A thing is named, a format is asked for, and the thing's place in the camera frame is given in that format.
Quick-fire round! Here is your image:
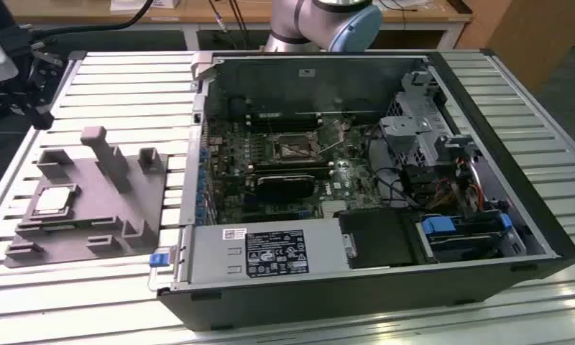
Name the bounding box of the silver CPU green board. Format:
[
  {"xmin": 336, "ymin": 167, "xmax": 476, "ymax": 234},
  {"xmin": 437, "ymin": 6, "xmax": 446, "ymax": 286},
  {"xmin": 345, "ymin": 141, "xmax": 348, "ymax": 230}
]
[{"xmin": 32, "ymin": 185, "xmax": 77, "ymax": 216}]

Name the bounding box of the black RAM slot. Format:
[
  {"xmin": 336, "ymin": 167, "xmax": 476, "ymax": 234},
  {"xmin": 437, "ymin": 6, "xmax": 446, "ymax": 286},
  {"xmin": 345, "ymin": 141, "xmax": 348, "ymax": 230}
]
[
  {"xmin": 247, "ymin": 120, "xmax": 324, "ymax": 132},
  {"xmin": 253, "ymin": 162, "xmax": 330, "ymax": 170},
  {"xmin": 247, "ymin": 109, "xmax": 322, "ymax": 122},
  {"xmin": 254, "ymin": 167, "xmax": 332, "ymax": 175}
]

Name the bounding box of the CPU socket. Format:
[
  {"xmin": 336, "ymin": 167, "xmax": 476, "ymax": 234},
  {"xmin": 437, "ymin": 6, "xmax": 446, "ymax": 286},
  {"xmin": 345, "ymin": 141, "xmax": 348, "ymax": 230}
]
[{"xmin": 267, "ymin": 133, "xmax": 326, "ymax": 162}]

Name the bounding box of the white box on desk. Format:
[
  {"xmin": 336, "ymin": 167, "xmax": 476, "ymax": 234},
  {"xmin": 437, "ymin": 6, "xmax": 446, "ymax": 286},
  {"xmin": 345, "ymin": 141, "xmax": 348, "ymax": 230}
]
[{"xmin": 110, "ymin": 0, "xmax": 182, "ymax": 16}]

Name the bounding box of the grey parts rack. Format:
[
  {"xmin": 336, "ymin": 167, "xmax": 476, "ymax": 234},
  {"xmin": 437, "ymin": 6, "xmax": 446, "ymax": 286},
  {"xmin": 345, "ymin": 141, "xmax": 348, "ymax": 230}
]
[{"xmin": 4, "ymin": 125, "xmax": 173, "ymax": 270}]

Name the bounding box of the silver power supply with label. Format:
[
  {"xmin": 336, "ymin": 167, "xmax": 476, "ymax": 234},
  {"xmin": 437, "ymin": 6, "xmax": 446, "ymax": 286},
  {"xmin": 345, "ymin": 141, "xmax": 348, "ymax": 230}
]
[{"xmin": 190, "ymin": 217, "xmax": 354, "ymax": 285}]

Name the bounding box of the black heat sink shroud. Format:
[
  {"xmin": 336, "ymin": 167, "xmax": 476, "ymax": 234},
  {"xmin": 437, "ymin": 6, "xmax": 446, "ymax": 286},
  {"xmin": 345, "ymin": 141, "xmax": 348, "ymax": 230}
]
[{"xmin": 257, "ymin": 173, "xmax": 318, "ymax": 199}]

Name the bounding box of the green motherboard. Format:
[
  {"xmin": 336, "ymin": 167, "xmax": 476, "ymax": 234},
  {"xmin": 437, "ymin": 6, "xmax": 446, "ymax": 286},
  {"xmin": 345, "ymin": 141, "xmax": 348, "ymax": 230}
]
[{"xmin": 203, "ymin": 114, "xmax": 380, "ymax": 226}]

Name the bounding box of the silver metal drive cage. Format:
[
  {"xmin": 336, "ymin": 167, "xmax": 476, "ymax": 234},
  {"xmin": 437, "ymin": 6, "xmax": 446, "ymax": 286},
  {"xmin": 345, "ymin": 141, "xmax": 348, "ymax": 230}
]
[{"xmin": 378, "ymin": 70, "xmax": 462, "ymax": 170}]

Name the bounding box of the wooden desk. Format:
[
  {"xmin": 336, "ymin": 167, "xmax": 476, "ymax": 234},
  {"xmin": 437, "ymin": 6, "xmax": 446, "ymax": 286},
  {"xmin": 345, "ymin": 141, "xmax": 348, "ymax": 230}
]
[{"xmin": 4, "ymin": 0, "xmax": 476, "ymax": 51}]

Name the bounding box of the black disk bay box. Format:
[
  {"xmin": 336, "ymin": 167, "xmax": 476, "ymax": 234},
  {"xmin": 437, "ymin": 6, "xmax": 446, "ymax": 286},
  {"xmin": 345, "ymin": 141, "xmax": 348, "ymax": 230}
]
[{"xmin": 338, "ymin": 210, "xmax": 436, "ymax": 270}]

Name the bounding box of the black open PC case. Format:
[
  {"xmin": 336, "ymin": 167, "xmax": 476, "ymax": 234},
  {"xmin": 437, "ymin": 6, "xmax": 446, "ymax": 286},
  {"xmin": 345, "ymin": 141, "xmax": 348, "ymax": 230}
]
[{"xmin": 155, "ymin": 50, "xmax": 575, "ymax": 331}]

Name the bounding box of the hard disk in blue carrier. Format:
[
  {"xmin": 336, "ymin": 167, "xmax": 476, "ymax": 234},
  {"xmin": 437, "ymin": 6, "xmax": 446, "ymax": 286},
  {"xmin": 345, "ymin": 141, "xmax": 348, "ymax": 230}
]
[{"xmin": 420, "ymin": 210, "xmax": 514, "ymax": 262}]

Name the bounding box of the brown wooden cabinet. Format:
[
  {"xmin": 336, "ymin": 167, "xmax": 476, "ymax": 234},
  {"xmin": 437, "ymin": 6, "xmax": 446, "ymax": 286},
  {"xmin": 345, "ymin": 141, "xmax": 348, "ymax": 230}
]
[{"xmin": 454, "ymin": 0, "xmax": 575, "ymax": 94}]

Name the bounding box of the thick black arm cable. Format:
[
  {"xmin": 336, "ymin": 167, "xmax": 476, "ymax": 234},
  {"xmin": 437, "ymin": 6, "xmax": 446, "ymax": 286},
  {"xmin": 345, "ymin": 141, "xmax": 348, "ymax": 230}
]
[{"xmin": 31, "ymin": 0, "xmax": 155, "ymax": 41}]

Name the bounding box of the thin hanging cable red plug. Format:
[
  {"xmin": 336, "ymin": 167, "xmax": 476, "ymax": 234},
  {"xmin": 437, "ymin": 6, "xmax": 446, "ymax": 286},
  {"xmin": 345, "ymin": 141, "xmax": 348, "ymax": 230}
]
[{"xmin": 209, "ymin": 0, "xmax": 230, "ymax": 34}]

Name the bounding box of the thin wire locking lever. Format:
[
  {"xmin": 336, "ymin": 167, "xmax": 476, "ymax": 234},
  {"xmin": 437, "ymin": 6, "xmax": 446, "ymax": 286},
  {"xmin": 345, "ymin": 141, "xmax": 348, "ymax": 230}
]
[{"xmin": 318, "ymin": 139, "xmax": 346, "ymax": 155}]

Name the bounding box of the metal socket cover frame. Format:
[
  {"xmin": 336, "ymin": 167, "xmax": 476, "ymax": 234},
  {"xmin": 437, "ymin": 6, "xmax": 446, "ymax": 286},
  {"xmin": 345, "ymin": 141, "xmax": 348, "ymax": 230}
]
[{"xmin": 316, "ymin": 116, "xmax": 354, "ymax": 152}]

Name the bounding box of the black wire in case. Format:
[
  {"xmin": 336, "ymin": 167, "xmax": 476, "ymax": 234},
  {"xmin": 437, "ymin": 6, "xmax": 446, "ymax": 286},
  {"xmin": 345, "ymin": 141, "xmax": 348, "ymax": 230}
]
[{"xmin": 373, "ymin": 167, "xmax": 424, "ymax": 210}]

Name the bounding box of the yellow wire bundle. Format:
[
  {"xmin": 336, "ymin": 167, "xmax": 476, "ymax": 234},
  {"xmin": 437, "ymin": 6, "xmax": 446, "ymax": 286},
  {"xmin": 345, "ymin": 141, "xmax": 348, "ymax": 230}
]
[{"xmin": 430, "ymin": 179, "xmax": 456, "ymax": 210}]

